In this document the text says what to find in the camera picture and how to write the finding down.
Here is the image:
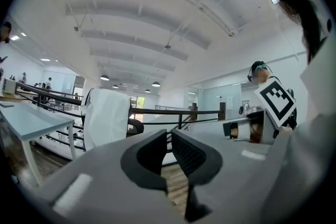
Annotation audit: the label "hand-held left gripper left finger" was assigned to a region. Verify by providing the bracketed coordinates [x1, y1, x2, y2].
[120, 129, 169, 198]

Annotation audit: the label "white clothes with black stripes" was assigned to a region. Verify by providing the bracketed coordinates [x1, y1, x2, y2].
[81, 88, 132, 152]

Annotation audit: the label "person's white shirt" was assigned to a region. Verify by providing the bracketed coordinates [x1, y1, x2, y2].
[293, 0, 336, 192]

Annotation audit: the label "white box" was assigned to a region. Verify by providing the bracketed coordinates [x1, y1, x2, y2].
[2, 78, 18, 95]

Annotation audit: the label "black office chair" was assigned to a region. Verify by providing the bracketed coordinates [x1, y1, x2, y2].
[125, 97, 145, 138]

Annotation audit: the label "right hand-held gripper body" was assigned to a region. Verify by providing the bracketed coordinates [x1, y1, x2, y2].
[222, 78, 298, 145]

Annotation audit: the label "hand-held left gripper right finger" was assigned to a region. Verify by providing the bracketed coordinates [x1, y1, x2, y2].
[171, 128, 224, 223]

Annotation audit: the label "wooden desk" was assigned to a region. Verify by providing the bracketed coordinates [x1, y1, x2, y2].
[0, 88, 37, 103]

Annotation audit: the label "light blue table white legs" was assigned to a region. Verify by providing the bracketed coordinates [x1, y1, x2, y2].
[0, 102, 77, 187]

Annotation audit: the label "dark metal railing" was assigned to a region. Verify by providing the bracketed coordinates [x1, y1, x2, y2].
[14, 81, 227, 153]

